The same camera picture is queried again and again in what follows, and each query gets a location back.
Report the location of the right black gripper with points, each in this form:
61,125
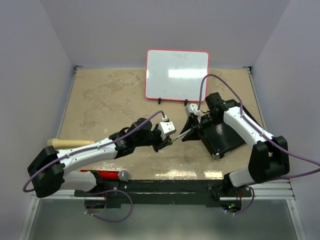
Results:
191,123

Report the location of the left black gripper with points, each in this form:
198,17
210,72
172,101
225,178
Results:
162,142

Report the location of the white whiteboard marker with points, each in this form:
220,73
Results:
181,135

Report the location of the pink framed whiteboard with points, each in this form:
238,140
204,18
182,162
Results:
176,74

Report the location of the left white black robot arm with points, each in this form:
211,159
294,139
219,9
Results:
53,170

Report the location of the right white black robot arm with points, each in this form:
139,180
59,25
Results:
266,161

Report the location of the black hard case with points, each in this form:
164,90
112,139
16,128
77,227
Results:
219,138

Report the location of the red cylinder with grey cap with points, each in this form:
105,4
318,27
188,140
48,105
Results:
122,175

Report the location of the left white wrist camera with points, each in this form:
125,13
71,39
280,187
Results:
167,128

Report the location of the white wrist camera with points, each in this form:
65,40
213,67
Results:
192,108
167,128

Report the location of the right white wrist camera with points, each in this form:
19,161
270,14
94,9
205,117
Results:
192,108

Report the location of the wire whiteboard stand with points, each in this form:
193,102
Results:
160,100

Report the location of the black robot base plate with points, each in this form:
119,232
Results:
208,193

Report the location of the wooden pestle handle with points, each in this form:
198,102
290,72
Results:
62,143

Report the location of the aluminium rail frame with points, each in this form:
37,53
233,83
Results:
34,201

